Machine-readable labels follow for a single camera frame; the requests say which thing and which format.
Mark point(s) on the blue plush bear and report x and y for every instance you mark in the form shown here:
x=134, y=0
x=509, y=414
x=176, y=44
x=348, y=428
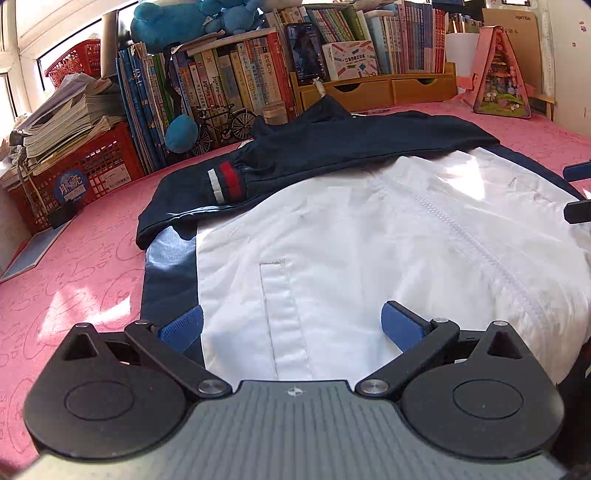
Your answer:
x=166, y=25

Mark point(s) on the plain white box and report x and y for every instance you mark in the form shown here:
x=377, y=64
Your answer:
x=461, y=53

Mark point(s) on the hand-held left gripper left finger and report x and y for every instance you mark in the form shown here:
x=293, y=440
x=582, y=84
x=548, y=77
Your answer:
x=184, y=325

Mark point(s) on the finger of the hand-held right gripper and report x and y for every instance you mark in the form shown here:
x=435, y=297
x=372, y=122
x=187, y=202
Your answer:
x=579, y=211
x=578, y=171

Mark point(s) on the small blue plush toy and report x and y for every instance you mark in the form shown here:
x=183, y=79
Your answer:
x=242, y=21

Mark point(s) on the red mesh basket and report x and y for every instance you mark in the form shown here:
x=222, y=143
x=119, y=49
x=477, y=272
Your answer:
x=74, y=64

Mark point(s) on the red plastic crate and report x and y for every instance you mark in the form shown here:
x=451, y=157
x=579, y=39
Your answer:
x=97, y=170

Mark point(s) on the blue plush cat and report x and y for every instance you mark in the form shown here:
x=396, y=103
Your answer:
x=214, y=7

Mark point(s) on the pink bunny print blanket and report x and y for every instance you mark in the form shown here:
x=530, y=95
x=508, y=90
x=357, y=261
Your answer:
x=83, y=258

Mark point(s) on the white window frame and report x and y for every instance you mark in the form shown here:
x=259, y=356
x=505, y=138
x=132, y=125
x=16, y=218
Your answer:
x=27, y=27

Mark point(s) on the pink triangular miniature house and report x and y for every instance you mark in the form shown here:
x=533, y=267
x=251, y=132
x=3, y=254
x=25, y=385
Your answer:
x=501, y=78

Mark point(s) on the wooden desk organizer with drawers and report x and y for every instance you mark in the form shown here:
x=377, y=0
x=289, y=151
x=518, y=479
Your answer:
x=369, y=92

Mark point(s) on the grey roll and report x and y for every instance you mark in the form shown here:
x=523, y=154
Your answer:
x=113, y=41

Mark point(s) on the brown cardboard box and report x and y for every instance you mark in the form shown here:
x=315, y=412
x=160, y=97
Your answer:
x=531, y=37

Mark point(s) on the light blue booklet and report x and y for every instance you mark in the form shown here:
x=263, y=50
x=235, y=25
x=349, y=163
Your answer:
x=32, y=251

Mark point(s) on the miniature bicycle model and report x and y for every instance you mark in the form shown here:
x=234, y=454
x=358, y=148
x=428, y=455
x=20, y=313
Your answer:
x=221, y=129

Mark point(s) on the white box with colourful print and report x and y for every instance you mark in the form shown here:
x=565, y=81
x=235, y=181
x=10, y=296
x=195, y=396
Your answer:
x=351, y=60

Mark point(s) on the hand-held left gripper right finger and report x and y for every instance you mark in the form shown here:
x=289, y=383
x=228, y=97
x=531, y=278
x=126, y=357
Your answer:
x=401, y=325

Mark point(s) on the stack of magazines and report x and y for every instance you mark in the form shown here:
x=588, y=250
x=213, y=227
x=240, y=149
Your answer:
x=69, y=120

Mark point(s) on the small black box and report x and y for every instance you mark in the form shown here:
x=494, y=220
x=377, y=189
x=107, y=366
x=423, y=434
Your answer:
x=63, y=217

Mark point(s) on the row of books on organizer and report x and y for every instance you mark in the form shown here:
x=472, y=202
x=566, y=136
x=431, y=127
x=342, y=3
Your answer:
x=401, y=37

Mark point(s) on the navy and white jacket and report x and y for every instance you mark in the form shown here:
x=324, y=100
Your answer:
x=346, y=230

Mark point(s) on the row of thick colourful books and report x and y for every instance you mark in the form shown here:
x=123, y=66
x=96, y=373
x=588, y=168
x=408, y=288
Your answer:
x=240, y=74

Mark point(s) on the pink lidded cup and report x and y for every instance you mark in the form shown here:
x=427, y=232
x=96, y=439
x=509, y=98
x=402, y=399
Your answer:
x=274, y=115

